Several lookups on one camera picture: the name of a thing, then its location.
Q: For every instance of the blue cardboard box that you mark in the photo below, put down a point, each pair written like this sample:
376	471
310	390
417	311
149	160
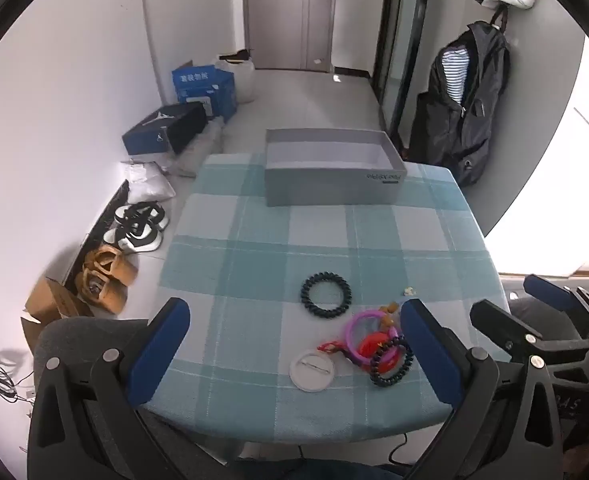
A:
199	87

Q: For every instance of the grey door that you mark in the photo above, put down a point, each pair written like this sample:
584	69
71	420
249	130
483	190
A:
284	15

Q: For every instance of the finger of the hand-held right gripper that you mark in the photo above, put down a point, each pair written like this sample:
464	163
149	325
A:
549	287
504	327

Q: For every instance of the red ornament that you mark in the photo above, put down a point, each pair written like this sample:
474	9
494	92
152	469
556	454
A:
367	347

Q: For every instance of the black framed glass door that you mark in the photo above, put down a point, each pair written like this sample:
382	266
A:
399	35

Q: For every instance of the white plastic bag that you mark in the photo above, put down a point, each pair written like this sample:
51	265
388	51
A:
147	185

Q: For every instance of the grey plastic bag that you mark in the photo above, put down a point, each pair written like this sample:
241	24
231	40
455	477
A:
199	147

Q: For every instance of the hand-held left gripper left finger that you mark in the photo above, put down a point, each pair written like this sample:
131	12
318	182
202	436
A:
159	350

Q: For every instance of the white plastic sack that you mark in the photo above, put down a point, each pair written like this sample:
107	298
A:
242	77

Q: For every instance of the black backpack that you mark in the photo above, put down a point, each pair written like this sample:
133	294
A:
474	125

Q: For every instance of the person's grey trouser leg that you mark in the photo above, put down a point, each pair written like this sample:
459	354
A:
544	320

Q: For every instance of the white round pin badge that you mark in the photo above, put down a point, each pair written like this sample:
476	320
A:
312	372

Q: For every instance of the black and white sneaker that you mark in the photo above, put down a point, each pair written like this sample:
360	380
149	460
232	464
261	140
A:
134	237
142	212

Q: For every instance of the striped shirt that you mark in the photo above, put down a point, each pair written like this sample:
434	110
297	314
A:
455	75

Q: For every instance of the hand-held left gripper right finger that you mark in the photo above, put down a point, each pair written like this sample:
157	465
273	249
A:
432	355

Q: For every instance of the grey cardboard box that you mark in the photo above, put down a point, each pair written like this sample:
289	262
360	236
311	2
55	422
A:
324	182

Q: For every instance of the teal checkered tablecloth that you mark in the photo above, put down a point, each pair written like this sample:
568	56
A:
254	270

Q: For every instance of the black and blue shoe box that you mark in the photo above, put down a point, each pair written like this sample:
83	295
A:
149	135

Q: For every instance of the brown cardboard box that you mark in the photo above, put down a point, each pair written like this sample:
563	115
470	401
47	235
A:
54	305

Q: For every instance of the black flat panel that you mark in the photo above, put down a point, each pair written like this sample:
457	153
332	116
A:
99	225

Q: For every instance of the brown and white charm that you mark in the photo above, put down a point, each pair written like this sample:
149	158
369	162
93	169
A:
388	308

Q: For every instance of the tan shoe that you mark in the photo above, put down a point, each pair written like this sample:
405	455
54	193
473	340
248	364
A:
104	295
114	265

